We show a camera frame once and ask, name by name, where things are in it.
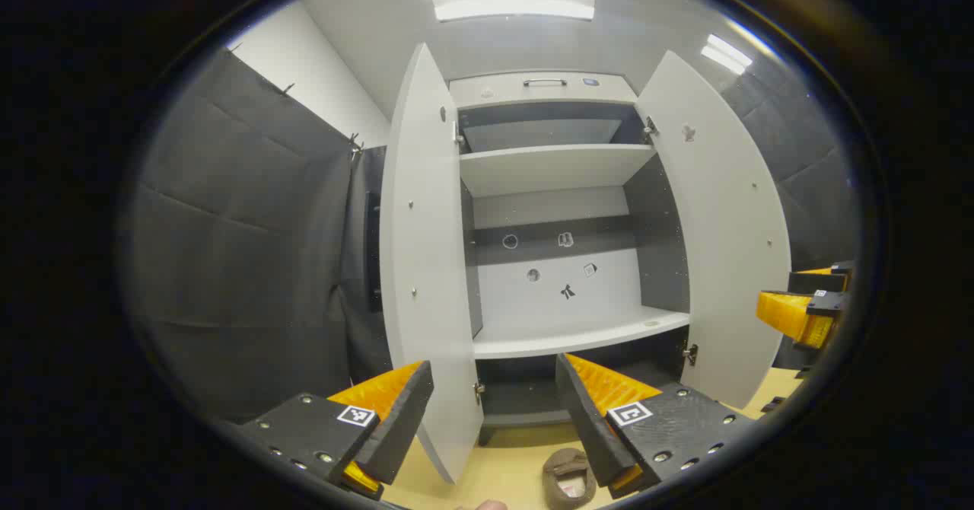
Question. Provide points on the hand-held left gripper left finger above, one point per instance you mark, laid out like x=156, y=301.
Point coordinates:
x=403, y=419

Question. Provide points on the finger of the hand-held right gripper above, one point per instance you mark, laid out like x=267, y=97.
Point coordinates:
x=818, y=280
x=791, y=313

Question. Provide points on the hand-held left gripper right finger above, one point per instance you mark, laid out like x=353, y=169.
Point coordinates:
x=582, y=419

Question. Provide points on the brown fuzzy shoe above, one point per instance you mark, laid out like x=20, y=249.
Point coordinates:
x=567, y=470

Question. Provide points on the grey shoe cabinet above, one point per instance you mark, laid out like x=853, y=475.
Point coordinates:
x=555, y=304

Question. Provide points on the grey cabinet drawer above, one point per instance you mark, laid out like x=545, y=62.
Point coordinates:
x=487, y=93

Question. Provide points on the black backdrop cloth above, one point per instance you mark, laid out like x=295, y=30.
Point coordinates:
x=806, y=183
x=243, y=266

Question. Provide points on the small ceiling light panel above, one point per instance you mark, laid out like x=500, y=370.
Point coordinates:
x=727, y=53

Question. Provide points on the metal backdrop clip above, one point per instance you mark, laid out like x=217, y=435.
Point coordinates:
x=355, y=145
x=288, y=87

